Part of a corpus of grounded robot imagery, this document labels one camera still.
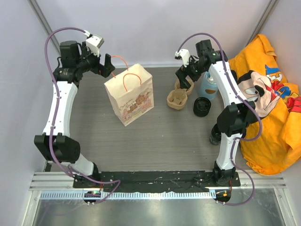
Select black ribbed cup lid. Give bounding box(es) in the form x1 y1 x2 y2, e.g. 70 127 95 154
193 97 211 117

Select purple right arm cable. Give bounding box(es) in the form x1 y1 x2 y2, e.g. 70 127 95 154
178 32 263 205

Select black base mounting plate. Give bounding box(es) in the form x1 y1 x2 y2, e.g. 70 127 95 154
72 170 242 190

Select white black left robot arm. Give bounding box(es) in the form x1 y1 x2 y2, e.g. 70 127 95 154
34 36 115 188

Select orange cartoon print cloth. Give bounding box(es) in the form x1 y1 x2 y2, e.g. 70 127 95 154
229 34 301 176

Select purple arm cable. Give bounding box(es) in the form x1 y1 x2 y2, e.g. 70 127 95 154
44 27 122 204
178 32 263 205

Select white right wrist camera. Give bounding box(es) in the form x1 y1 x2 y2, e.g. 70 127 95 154
174 49 190 67

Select brown pulp cup carrier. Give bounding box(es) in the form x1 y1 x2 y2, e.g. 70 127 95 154
166 79 194 110

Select cream paper bag orange handles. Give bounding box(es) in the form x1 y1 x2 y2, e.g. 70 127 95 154
104 64 154 126

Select black coffee cup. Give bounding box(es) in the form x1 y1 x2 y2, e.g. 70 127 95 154
209 127 221 145

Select aluminium frame rail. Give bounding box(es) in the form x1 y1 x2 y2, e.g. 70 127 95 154
30 172 286 201

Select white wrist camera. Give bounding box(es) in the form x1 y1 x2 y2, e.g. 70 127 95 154
174 49 190 67
84 30 104 57

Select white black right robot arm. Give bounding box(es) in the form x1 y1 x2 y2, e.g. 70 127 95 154
175 40 259 186

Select light blue straw cup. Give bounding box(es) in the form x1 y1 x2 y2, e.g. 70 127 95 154
198 72 218 100

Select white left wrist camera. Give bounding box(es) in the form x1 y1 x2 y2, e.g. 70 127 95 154
84 30 104 57

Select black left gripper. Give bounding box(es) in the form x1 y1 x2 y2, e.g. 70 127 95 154
76 42 115 78

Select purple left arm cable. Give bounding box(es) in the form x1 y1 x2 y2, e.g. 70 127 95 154
44 27 122 204

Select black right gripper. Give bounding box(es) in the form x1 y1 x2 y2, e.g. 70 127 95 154
175 56 206 89

